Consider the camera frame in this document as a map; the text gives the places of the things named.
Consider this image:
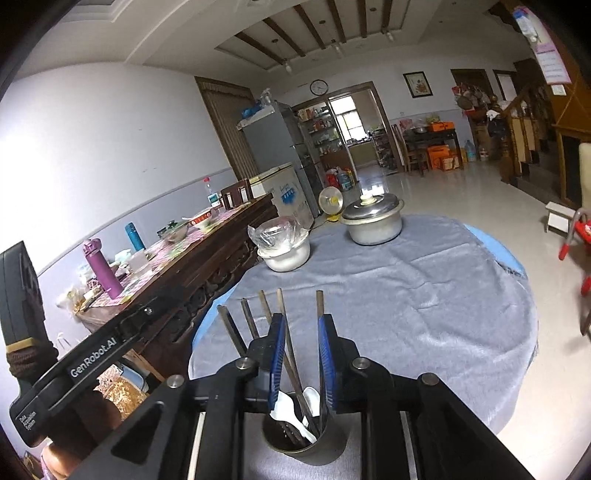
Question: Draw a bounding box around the framed wall picture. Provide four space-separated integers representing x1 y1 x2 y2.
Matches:
403 71 433 99

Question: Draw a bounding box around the dark wooden side table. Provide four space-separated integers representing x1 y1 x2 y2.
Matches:
403 128 462 174

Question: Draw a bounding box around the carved dark wooden sideboard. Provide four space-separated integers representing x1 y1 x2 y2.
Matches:
74 193 280 384

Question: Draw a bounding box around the brown wooden pillar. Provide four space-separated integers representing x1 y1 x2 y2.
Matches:
503 0 591 136

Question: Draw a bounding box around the shelf with bottles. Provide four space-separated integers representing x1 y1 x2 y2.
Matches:
293 104 352 185

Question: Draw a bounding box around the aluminium pot with lid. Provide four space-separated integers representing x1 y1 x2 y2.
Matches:
341 193 404 246

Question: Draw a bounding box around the grey tablecloth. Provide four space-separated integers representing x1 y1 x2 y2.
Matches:
188 213 540 480

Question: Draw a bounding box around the blue thermos bottle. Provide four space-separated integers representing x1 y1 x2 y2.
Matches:
124 222 145 252

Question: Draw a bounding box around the large orange cardboard box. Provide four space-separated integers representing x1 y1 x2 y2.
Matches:
426 145 464 171

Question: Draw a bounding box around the grey refrigerator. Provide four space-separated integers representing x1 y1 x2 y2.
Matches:
238 102 324 217

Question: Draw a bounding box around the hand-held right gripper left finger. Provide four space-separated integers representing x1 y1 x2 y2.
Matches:
65 313 287 480

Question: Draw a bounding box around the clear plastic bag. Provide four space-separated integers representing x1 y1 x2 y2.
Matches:
248 217 309 254

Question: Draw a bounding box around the small white fan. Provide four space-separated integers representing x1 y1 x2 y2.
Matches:
318 187 343 222

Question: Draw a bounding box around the dark wooden chair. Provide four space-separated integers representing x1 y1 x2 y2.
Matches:
221 178 254 209

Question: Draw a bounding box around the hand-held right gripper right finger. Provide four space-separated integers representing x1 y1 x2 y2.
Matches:
318 314 536 480

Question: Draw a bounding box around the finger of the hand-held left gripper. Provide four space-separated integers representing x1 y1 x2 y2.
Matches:
122 285 184 336

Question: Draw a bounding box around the glass lidded bowl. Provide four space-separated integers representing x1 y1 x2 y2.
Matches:
157 220 190 243

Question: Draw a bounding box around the blue table cover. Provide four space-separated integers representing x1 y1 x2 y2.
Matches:
191 222 539 370

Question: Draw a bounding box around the pink wall calendar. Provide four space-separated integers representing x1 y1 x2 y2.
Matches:
517 7 571 86

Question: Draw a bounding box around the white plastic spoon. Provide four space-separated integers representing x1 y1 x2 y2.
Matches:
270 390 319 445
302 387 321 418

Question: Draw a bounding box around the wooden stair railing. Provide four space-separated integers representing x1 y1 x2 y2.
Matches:
501 88 550 183

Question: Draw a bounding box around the white step stool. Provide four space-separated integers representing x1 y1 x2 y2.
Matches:
544 202 575 233

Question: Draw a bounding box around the cream sofa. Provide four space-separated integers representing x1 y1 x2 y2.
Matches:
577 142 591 210

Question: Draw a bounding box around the purple drinking bottle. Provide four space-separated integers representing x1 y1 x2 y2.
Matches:
83 239 124 300

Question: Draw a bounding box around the white chest freezer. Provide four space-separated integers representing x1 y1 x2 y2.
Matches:
249 162 315 222

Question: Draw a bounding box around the person's left hand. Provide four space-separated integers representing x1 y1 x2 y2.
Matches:
41 397 123 480

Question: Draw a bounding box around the dark metal utensil holder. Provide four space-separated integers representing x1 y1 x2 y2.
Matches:
262 390 349 467

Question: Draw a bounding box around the red plastic child chair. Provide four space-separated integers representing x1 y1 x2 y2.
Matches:
558 209 591 296

